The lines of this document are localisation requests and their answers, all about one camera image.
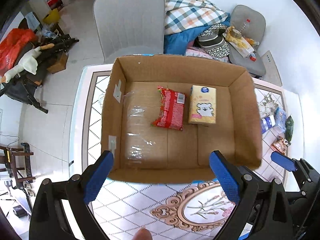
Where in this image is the orange panda snack pack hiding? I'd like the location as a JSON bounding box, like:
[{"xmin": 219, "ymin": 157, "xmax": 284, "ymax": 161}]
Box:
[{"xmin": 270, "ymin": 136, "xmax": 289, "ymax": 155}]

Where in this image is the dark green wipes pack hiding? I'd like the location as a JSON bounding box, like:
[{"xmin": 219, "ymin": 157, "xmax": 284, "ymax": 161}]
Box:
[{"xmin": 285, "ymin": 116, "xmax": 294, "ymax": 145}]

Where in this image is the blue white tube box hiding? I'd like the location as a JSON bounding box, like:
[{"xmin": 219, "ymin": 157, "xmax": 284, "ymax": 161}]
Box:
[{"xmin": 260, "ymin": 115, "xmax": 276, "ymax": 134}]

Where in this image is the blue bear tissue pack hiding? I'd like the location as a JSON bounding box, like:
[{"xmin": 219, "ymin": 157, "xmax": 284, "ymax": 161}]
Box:
[{"xmin": 274, "ymin": 107, "xmax": 287, "ymax": 133}]

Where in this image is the yellow bear tissue pack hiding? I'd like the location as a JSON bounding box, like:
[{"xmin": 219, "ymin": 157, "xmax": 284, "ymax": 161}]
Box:
[{"xmin": 188, "ymin": 85, "xmax": 216, "ymax": 125}]

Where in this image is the red snack pack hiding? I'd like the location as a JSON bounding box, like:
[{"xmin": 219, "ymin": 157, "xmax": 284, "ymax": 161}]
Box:
[{"xmin": 151, "ymin": 86, "xmax": 186, "ymax": 131}]

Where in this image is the fingertip of person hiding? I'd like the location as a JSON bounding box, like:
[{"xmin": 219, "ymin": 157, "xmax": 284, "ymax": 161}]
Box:
[{"xmin": 132, "ymin": 228, "xmax": 152, "ymax": 240}]

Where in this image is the dark wooden chair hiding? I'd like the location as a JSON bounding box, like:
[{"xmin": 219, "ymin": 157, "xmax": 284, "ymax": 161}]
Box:
[{"xmin": 1, "ymin": 142, "xmax": 35, "ymax": 189}]

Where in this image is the floral patterned tablecloth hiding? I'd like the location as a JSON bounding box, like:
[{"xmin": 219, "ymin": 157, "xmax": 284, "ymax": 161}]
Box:
[{"xmin": 69, "ymin": 55, "xmax": 284, "ymax": 239}]

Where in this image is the small red white item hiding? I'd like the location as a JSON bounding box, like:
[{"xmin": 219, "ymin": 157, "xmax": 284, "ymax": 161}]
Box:
[{"xmin": 249, "ymin": 53, "xmax": 257, "ymax": 62}]

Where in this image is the open cardboard box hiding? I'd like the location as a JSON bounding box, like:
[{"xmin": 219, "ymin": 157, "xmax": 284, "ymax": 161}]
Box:
[{"xmin": 101, "ymin": 55, "xmax": 262, "ymax": 184}]

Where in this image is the black folding stroller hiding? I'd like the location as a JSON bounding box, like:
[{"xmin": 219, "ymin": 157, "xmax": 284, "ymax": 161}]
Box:
[{"xmin": 1, "ymin": 23, "xmax": 79, "ymax": 114}]

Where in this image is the yellow patterned tissue box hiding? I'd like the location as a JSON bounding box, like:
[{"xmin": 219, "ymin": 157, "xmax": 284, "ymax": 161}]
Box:
[{"xmin": 223, "ymin": 26, "xmax": 254, "ymax": 57}]

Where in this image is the black white patterned bag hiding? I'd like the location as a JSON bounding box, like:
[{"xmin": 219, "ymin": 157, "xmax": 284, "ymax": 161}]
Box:
[{"xmin": 197, "ymin": 23, "xmax": 229, "ymax": 59}]

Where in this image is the pink floral bedding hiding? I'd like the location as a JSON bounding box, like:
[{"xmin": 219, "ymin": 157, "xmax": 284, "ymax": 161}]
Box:
[{"xmin": 185, "ymin": 47, "xmax": 229, "ymax": 63}]

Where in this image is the clear plastic bottle red cap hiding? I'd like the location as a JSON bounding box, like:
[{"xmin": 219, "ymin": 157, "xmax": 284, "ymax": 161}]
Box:
[{"xmin": 239, "ymin": 18, "xmax": 251, "ymax": 34}]

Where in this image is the small brown cardboard box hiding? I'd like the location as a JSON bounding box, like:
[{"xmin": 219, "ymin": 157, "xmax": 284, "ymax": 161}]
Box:
[{"xmin": 47, "ymin": 52, "xmax": 68, "ymax": 74}]

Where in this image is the white goose plush toy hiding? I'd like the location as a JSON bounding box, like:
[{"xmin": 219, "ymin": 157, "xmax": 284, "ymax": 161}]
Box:
[{"xmin": 1, "ymin": 43, "xmax": 54, "ymax": 83}]

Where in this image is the blue quilt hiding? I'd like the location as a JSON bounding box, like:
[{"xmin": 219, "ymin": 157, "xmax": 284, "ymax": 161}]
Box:
[{"xmin": 163, "ymin": 13, "xmax": 232, "ymax": 55}]

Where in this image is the orange plastic bag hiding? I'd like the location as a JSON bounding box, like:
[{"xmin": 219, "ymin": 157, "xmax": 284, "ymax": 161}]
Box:
[{"xmin": 0, "ymin": 28, "xmax": 38, "ymax": 76}]

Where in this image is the plaid blanket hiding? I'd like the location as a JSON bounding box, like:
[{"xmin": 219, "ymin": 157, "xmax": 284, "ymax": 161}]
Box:
[{"xmin": 164, "ymin": 0, "xmax": 228, "ymax": 35}]

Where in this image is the yellow bucket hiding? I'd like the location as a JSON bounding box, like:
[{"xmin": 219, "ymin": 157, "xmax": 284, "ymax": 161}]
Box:
[{"xmin": 43, "ymin": 8, "xmax": 61, "ymax": 25}]

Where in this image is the grey chair behind table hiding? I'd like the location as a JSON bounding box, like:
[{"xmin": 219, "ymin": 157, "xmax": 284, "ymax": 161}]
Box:
[{"xmin": 93, "ymin": 0, "xmax": 165, "ymax": 63}]

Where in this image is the grey chair by wall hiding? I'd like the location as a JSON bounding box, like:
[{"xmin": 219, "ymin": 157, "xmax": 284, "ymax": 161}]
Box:
[{"xmin": 225, "ymin": 5, "xmax": 266, "ymax": 77}]

